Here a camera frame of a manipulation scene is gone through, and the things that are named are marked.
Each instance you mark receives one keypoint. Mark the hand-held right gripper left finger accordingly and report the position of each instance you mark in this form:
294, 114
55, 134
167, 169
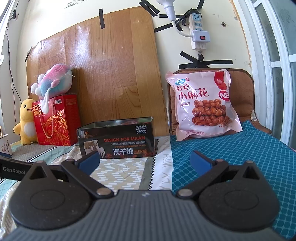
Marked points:
89, 161

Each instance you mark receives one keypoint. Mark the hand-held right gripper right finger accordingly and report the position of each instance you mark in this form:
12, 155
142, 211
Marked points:
200, 162

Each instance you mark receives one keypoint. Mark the black tin box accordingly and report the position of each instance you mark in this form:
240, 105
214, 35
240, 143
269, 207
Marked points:
124, 141

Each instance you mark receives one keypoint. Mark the white paper box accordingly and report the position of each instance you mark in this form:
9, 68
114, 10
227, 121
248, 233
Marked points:
5, 146

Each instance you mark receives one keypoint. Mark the patchwork patterned bedsheet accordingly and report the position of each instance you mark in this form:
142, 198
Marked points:
129, 171

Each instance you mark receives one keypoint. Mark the red gift box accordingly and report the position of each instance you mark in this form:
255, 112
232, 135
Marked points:
62, 125

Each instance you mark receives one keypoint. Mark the teal patterned blanket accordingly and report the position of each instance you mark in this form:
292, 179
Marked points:
242, 148

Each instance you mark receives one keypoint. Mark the yellow duck plush toy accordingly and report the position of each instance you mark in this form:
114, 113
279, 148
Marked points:
26, 120

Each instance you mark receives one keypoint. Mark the large pink snack bag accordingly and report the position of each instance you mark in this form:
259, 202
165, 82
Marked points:
203, 106

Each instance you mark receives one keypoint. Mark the brown seat cushion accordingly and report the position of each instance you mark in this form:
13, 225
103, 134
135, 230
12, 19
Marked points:
245, 92

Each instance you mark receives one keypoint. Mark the pastel pink blue plush toy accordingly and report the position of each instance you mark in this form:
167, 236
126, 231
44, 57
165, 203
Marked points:
57, 78

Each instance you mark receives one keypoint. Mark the long black tape strip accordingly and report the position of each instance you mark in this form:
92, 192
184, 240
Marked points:
217, 62

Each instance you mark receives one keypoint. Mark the short black tape strip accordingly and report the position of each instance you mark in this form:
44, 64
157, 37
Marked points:
188, 58

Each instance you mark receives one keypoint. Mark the white power strip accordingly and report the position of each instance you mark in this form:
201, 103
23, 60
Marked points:
197, 30

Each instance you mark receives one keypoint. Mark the wood grain wall board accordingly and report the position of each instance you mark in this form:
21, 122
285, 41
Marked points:
104, 69

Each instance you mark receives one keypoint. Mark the white window frame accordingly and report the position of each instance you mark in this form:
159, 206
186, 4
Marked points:
270, 58

